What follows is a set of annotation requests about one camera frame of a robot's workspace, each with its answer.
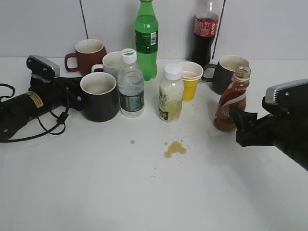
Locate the Nescafe coffee bottle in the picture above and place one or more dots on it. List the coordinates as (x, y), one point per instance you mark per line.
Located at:
(234, 95)

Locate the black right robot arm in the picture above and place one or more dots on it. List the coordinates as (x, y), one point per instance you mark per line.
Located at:
(298, 154)

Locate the yellow paper cup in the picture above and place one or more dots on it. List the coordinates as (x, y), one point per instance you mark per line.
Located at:
(191, 75)

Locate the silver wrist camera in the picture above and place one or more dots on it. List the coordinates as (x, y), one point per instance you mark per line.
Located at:
(289, 97)
(43, 67)

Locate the dark red ceramic mug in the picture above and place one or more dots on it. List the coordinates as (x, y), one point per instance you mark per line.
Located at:
(88, 53)

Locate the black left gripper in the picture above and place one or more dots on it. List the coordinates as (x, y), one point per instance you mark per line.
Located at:
(61, 91)

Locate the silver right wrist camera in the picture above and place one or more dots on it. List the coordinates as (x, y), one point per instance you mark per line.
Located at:
(289, 97)

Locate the dark grey ceramic mug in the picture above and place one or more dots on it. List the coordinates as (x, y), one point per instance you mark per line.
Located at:
(223, 71)

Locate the clear water bottle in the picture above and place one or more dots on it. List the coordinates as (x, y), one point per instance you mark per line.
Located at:
(130, 83)

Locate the large coffee spill stain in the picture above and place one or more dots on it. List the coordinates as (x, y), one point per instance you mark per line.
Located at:
(175, 148)

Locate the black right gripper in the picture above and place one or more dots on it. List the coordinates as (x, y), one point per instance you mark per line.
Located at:
(278, 130)

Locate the white ceramic mug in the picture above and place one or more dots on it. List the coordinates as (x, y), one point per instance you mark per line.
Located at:
(111, 63)

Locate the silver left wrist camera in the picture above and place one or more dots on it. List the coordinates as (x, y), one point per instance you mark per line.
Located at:
(43, 67)

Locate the black ceramic mug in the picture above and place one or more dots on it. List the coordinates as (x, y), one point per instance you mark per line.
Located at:
(100, 96)

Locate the cola bottle red label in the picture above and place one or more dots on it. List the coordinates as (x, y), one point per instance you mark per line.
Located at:
(204, 31)

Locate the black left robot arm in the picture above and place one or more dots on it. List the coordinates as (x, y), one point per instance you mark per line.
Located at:
(16, 112)

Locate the white capped juice bottle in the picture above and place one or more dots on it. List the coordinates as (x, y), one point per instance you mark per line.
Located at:
(171, 90)

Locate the green soda bottle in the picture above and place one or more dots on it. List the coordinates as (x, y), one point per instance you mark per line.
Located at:
(146, 39)

